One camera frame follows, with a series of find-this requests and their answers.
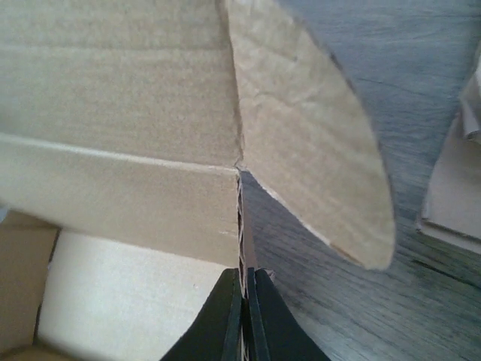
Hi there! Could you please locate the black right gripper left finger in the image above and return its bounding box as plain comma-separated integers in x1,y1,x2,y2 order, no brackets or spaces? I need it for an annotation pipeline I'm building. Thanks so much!
162,268,243,361

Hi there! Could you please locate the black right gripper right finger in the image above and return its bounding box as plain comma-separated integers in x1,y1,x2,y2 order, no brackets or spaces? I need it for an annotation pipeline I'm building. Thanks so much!
247,268,329,361

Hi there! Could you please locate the cardboard box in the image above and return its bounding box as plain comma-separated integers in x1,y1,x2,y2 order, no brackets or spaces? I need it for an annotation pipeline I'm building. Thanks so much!
1,1,395,360

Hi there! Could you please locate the stack of flat cardboard boxes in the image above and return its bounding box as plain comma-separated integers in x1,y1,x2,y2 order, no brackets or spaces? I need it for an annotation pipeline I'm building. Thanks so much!
416,49,480,253

